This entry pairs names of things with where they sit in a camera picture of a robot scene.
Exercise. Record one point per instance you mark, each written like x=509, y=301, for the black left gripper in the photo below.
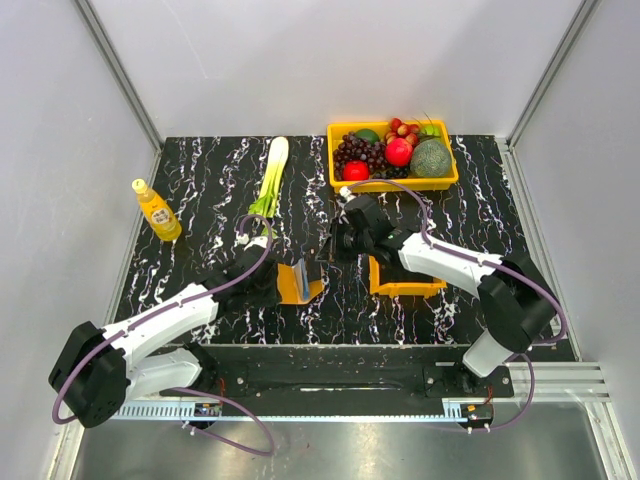
x=273, y=296

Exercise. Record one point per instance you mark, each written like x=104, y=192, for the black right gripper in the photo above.
x=332, y=247

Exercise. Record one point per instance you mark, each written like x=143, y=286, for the orange leather card holder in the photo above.
x=300, y=283

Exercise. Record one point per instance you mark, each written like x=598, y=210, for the small yellow plastic bin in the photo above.
x=393, y=281

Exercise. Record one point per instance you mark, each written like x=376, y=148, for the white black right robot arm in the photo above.
x=516, y=302

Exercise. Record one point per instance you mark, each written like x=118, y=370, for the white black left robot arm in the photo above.
x=100, y=369

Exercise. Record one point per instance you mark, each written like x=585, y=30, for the green white celery stalk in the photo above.
x=266, y=203

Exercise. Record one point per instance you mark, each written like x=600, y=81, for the red apple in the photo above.
x=355, y=170

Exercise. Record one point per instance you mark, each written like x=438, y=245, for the dark blueberry cluster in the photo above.
x=391, y=173

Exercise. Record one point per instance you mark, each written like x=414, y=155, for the purple grape bunch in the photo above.
x=351, y=148

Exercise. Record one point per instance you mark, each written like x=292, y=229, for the yellow fruit tray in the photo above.
x=336, y=130

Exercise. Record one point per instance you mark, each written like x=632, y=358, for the red pomegranate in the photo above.
x=398, y=152

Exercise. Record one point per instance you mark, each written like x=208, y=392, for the green lime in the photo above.
x=368, y=135

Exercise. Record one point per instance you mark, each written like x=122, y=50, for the yellow juice bottle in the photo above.
x=157, y=212

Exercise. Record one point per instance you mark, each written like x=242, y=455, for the green netted melon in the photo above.
x=430, y=159

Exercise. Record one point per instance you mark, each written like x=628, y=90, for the red cherry cluster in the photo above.
x=399, y=129

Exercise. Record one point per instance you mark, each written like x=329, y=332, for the green apple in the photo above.
x=428, y=132

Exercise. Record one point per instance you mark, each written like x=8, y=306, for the white cable duct strip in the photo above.
x=437, y=411

